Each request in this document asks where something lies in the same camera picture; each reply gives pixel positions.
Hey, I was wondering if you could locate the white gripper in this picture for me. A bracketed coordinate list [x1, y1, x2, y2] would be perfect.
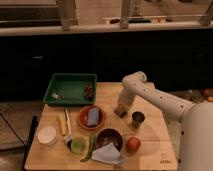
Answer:
[115, 89, 135, 114]

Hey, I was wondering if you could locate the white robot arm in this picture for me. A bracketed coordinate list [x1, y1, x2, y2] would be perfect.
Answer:
[115, 71, 213, 171]

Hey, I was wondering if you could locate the metal cup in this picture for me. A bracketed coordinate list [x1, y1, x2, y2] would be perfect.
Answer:
[131, 111, 145, 129]

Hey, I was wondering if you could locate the grey sponge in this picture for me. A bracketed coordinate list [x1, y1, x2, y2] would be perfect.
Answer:
[87, 107, 100, 127]

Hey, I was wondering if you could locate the red grapes bunch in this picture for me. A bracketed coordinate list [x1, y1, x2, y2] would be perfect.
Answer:
[85, 85, 94, 100]

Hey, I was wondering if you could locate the dark brown bowl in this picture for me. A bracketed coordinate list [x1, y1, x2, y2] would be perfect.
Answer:
[96, 128, 123, 151]

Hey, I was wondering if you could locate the red tomato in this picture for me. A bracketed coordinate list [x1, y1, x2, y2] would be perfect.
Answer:
[127, 137, 141, 152]

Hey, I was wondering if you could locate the orange plate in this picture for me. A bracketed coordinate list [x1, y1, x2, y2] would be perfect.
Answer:
[77, 105, 106, 130]

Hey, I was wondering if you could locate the green bean pod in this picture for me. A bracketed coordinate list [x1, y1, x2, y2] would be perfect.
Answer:
[80, 134, 96, 162]

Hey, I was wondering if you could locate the green plastic tray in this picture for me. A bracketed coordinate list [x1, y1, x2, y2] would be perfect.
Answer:
[43, 73, 97, 106]

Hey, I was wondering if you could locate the grey cloth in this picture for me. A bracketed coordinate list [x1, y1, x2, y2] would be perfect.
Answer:
[92, 143, 124, 164]

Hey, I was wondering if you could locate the green cup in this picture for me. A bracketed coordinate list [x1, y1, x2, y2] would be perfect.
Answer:
[71, 137, 86, 154]

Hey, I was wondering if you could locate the yellow corn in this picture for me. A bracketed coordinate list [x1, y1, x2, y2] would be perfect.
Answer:
[59, 114, 67, 136]

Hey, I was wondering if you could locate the small brush in tray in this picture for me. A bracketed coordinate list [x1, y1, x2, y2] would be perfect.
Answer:
[51, 93, 80, 101]

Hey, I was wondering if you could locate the white round container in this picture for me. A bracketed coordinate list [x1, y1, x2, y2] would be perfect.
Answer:
[37, 126, 56, 145]

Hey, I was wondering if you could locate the black chair frame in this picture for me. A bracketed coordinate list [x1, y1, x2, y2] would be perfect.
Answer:
[0, 113, 38, 171]

